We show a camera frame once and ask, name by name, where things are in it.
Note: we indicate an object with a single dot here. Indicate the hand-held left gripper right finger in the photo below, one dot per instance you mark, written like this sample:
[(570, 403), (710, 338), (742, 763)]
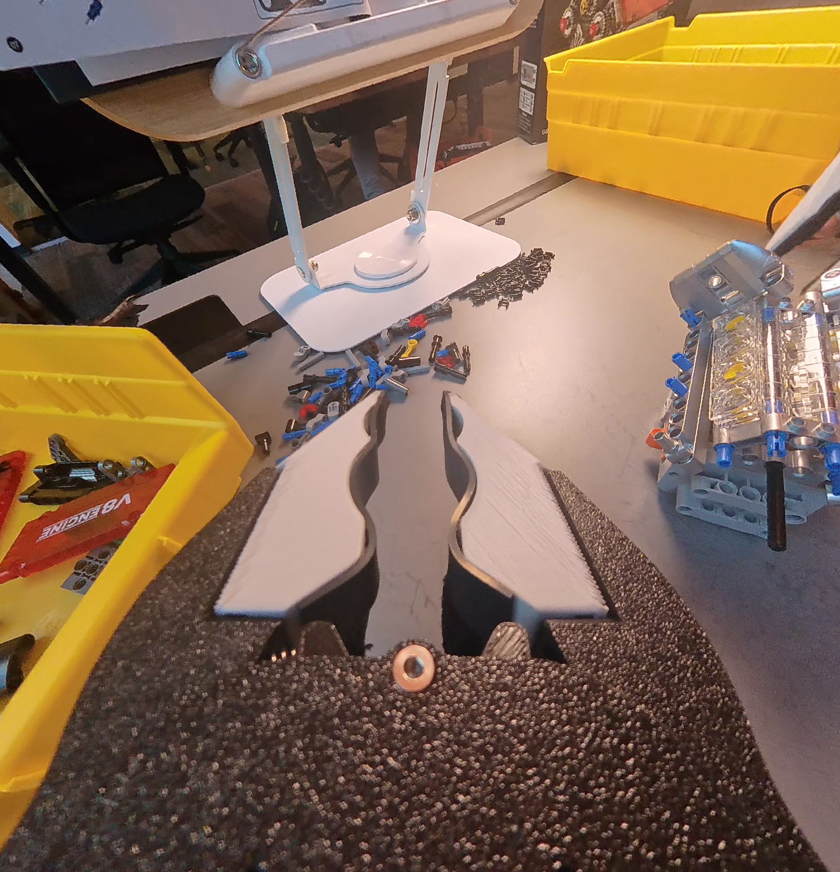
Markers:
[(529, 538)]

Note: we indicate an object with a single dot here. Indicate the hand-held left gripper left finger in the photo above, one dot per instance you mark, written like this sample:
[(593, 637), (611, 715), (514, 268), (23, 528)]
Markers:
[(291, 538)]

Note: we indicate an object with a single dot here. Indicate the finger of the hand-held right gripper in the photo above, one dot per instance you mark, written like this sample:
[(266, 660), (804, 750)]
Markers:
[(822, 211)]

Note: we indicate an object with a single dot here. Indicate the grey brick engine model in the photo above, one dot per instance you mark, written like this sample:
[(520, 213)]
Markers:
[(747, 395)]

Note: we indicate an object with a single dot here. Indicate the black desk divider strip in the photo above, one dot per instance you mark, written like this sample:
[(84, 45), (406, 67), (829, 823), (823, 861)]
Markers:
[(189, 327)]

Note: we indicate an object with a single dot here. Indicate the yellow plastic crate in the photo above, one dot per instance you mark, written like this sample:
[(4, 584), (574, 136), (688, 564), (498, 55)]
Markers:
[(693, 123)]

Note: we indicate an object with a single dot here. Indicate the pile of colourful brick parts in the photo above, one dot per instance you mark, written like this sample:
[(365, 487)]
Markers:
[(379, 365)]

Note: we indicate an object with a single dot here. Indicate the red printed brick panel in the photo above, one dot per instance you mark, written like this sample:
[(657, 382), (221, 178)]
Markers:
[(86, 525)]

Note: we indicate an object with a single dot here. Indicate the black and red brick parts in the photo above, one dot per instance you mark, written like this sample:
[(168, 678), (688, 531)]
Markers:
[(80, 477)]

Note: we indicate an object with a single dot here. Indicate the yellow plastic bin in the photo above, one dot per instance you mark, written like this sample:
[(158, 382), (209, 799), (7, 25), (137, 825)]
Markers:
[(121, 395)]

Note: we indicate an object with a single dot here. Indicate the pile of black pins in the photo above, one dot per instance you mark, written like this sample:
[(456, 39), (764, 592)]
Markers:
[(509, 279)]

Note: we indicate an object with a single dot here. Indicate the white booklet stand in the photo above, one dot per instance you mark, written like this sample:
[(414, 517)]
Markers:
[(393, 273)]

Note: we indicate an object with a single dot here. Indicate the black product box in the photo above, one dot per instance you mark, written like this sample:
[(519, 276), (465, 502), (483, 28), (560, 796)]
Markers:
[(611, 17)]

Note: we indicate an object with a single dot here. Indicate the black swivel chair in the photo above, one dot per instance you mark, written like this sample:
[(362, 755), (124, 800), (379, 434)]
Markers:
[(121, 205)]

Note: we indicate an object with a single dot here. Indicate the instruction booklet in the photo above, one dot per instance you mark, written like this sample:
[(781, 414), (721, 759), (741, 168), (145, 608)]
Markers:
[(66, 34)]

